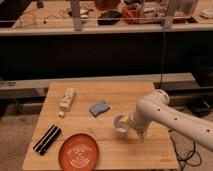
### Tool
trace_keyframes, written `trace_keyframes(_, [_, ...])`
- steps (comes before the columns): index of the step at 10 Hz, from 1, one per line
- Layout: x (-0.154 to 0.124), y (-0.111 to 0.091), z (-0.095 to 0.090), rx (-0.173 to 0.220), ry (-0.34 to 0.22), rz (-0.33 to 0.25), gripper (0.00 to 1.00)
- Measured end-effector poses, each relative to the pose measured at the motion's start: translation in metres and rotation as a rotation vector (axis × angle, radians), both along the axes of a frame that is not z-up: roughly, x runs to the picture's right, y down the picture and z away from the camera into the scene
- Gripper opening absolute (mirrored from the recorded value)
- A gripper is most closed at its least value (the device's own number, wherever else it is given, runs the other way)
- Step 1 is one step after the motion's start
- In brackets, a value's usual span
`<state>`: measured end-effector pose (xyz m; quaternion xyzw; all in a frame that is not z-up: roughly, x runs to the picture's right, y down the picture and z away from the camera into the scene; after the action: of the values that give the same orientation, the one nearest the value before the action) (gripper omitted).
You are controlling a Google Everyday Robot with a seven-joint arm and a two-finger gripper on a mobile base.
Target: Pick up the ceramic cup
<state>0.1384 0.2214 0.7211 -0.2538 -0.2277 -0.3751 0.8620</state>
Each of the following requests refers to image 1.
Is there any black rectangular box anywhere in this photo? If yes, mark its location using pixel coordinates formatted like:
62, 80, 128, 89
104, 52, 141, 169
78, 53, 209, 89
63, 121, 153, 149
33, 125, 62, 155

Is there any orange plastic plate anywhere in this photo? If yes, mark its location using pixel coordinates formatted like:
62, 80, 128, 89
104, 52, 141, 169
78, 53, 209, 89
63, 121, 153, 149
58, 133, 99, 171

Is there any orange tool on bench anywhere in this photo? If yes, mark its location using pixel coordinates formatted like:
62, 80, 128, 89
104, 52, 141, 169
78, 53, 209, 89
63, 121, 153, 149
122, 6, 144, 24

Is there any grey metal post left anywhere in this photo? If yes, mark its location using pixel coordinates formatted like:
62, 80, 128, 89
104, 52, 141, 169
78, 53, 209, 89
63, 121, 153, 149
70, 0, 82, 31

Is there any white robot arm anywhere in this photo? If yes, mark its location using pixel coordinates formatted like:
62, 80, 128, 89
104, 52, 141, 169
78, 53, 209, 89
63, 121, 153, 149
128, 89, 213, 152

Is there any black hanging cable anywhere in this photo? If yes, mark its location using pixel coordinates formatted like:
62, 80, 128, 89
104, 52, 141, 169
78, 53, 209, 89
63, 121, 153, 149
157, 28, 167, 90

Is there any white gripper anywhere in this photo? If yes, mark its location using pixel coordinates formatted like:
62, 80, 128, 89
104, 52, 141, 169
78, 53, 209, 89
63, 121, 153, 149
127, 114, 146, 143

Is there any white ceramic cup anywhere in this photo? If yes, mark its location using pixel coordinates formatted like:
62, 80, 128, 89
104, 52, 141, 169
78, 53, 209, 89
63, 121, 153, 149
113, 115, 130, 138

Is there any white plastic bottle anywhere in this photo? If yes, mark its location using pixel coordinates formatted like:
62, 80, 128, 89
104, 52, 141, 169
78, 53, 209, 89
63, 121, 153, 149
59, 88, 75, 117

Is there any grey metal post right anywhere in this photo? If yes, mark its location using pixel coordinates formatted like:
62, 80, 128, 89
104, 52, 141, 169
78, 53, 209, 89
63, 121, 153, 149
162, 0, 176, 29

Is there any black pouch on bench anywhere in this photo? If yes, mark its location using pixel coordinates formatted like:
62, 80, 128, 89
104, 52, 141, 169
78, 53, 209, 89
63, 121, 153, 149
97, 10, 122, 25

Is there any black floor cable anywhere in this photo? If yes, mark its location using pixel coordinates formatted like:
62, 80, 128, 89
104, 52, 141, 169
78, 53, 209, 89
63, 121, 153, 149
168, 129, 203, 171

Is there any grey metal post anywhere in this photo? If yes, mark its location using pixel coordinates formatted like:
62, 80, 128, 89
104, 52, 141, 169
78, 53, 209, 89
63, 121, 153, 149
70, 0, 82, 31
162, 0, 176, 29

